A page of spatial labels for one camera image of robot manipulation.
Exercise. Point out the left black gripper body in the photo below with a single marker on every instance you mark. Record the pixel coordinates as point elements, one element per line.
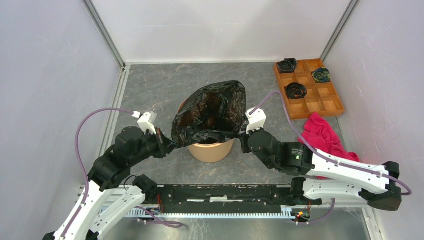
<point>153,145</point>

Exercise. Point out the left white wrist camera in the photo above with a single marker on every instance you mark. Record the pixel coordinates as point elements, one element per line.
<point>146,121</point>

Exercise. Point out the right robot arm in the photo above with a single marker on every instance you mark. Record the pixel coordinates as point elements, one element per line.
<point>320,175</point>

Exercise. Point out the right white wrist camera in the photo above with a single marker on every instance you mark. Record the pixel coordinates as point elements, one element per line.
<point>256,120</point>

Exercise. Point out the dark bag roll blue-green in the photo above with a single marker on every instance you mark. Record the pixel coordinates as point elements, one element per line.
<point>321,75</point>

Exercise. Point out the right aluminium corner post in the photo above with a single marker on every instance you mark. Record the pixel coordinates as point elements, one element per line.
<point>347,14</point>

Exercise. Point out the black plastic trash bag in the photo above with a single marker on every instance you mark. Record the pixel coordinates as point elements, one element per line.
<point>213,114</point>

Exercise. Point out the orange plastic trash bin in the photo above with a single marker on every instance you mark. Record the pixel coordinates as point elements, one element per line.
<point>211,153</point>

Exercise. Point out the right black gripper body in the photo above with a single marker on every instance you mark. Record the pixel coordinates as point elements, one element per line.
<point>244,147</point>

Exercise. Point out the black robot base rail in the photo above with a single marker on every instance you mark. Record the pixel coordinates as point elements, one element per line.
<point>221,199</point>

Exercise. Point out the black bag roll middle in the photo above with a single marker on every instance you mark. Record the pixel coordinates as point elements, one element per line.
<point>295,90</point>

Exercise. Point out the left aluminium corner post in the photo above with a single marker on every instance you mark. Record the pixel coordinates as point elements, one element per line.
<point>100,25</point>

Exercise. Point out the pink red cloth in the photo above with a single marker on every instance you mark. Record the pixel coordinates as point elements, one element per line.
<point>320,135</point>

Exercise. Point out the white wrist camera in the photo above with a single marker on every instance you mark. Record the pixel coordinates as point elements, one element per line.
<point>146,121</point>
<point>256,120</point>

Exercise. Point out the aluminium corner post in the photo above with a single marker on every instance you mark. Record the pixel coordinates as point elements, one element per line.
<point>347,14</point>
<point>100,25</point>

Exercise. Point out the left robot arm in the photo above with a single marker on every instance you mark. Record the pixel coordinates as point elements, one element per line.
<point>132,146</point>

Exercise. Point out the black bag roll top-left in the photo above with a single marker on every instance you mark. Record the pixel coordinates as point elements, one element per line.
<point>288,65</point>

